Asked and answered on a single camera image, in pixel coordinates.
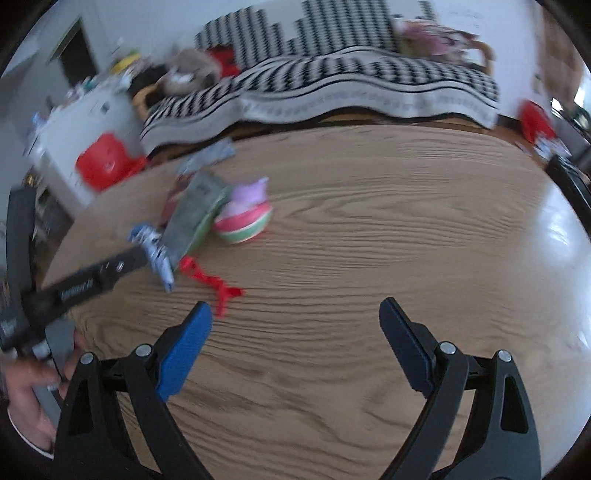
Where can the grey carton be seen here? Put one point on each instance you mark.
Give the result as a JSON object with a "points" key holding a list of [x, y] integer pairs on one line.
{"points": [[194, 212]]}

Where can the dark cloth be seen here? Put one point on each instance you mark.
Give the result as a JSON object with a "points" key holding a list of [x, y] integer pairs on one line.
{"points": [[147, 81]]}

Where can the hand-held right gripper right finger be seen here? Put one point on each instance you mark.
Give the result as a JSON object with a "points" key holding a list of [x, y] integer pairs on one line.
{"points": [[408, 346]]}

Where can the silver blister pack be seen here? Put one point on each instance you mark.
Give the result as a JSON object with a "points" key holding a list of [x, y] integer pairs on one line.
{"points": [[210, 156]]}

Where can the black chair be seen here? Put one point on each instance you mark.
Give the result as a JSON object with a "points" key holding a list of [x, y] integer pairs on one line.
{"points": [[570, 184]]}

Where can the pink printed pillow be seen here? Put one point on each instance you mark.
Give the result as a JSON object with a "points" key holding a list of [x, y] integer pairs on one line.
{"points": [[434, 39]]}

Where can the black white striped blanket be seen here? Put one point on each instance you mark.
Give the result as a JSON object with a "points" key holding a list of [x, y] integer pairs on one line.
{"points": [[323, 83]]}

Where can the red bear stool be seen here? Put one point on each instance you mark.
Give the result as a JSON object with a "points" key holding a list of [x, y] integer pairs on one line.
{"points": [[104, 161]]}

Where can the white cabinet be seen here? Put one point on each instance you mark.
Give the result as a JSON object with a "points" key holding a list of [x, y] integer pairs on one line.
{"points": [[78, 129]]}

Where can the yellow box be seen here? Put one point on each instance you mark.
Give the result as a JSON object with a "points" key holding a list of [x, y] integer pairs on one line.
{"points": [[125, 62]]}

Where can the red bag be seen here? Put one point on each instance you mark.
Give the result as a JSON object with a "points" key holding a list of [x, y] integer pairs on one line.
{"points": [[535, 120]]}

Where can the brown plush toy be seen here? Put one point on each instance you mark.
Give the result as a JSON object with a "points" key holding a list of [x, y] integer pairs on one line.
{"points": [[187, 69]]}

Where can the group of small bottles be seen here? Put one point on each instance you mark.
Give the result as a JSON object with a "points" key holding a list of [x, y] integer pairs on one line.
{"points": [[78, 92]]}

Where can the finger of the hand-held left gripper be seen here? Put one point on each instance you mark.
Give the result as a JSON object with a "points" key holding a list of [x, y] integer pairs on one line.
{"points": [[122, 265], [22, 240]]}

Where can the red black cushion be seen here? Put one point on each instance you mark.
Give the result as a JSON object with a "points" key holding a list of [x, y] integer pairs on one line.
{"points": [[224, 60]]}

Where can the blue white wrapper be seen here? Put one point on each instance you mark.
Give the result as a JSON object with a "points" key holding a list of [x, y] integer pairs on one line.
{"points": [[154, 251]]}

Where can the pink watermelon plush toy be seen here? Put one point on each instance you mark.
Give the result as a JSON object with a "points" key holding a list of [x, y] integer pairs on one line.
{"points": [[244, 217]]}

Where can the person's left hand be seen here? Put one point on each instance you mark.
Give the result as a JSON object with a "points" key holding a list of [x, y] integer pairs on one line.
{"points": [[32, 406]]}

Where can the beige curtain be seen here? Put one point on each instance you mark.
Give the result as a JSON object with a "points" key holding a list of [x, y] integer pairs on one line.
{"points": [[558, 60]]}

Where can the wooden sofa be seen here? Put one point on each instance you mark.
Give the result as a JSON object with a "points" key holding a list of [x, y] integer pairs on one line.
{"points": [[141, 99]]}

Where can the red ribbon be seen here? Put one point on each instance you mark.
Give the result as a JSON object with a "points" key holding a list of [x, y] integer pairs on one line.
{"points": [[203, 276]]}

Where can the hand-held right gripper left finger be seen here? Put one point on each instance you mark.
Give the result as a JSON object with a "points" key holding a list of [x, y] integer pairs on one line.
{"points": [[184, 350]]}

